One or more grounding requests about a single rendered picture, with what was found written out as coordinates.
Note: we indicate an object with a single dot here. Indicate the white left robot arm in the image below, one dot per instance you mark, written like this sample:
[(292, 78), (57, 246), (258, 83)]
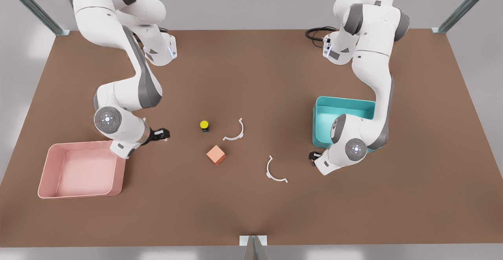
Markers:
[(369, 36)]

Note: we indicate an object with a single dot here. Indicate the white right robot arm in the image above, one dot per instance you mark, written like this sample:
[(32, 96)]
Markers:
[(118, 24)]

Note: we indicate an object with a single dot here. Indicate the yellow button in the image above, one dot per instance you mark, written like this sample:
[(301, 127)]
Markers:
[(204, 126)]

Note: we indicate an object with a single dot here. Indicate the blue storage box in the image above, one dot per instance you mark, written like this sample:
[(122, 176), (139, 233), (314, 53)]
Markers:
[(346, 110)]

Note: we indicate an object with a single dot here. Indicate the pink storage box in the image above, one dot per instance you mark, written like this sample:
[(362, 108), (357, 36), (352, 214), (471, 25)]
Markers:
[(82, 169)]

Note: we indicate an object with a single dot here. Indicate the white curved clip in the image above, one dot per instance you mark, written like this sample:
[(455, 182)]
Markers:
[(272, 171), (237, 132)]

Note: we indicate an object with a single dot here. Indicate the orange cube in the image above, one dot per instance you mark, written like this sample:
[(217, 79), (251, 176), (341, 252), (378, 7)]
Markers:
[(216, 154)]

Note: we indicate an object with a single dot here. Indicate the silver frame post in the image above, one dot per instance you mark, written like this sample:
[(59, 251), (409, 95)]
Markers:
[(463, 6), (254, 248), (33, 6)]

